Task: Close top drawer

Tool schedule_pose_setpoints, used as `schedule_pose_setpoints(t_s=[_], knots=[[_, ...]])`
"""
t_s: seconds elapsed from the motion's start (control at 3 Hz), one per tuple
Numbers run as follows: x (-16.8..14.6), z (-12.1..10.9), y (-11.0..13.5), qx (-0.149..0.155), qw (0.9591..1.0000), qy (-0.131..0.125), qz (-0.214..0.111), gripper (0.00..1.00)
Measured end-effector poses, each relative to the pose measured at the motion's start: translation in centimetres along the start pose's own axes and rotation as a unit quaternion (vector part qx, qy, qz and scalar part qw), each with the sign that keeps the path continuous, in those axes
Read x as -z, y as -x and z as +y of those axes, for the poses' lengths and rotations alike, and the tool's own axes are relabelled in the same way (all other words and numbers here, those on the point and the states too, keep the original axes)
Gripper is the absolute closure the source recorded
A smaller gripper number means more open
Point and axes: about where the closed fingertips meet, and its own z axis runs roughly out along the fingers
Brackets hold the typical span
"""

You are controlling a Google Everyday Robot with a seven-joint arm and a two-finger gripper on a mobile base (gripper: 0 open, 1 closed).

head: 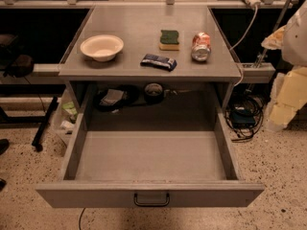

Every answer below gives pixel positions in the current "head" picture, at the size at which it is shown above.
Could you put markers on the grey top drawer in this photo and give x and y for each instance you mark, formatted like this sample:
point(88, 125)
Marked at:
point(113, 156)

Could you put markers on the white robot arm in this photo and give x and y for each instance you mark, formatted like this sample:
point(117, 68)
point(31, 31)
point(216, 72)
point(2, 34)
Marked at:
point(289, 91)

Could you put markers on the black tape roll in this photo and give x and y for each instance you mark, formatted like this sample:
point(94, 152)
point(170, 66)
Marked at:
point(153, 93)

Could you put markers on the black bundle with paper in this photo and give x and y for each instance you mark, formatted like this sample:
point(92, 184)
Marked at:
point(115, 98)

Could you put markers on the dark blue snack packet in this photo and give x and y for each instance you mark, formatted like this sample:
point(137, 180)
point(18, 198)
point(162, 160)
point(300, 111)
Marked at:
point(164, 63)

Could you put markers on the green yellow sponge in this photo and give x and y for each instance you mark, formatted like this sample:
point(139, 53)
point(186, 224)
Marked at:
point(169, 40)

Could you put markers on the grey metal cabinet desk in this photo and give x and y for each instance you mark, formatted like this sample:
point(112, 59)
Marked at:
point(199, 84)

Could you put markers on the crushed red soda can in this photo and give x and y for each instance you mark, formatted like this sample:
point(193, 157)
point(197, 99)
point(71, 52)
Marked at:
point(201, 47)

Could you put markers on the white paper bowl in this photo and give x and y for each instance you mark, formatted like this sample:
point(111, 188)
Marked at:
point(103, 47)

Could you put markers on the clear plastic bag with trash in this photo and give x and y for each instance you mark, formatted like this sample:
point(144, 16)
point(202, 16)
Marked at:
point(64, 118)

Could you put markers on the black metal stand leg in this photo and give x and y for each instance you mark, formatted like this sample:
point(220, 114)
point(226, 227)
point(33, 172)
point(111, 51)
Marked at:
point(43, 124)

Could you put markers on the black bag on shelf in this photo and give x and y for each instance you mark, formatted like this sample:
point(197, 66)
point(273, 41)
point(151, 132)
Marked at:
point(21, 67)

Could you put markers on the black shoe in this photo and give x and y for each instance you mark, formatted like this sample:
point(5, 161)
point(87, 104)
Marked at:
point(4, 145)

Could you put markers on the grey metal rod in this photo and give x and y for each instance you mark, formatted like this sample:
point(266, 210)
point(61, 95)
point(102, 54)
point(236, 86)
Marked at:
point(286, 5)

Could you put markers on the black drawer handle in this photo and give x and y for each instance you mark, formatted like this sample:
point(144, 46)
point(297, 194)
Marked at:
point(143, 200)

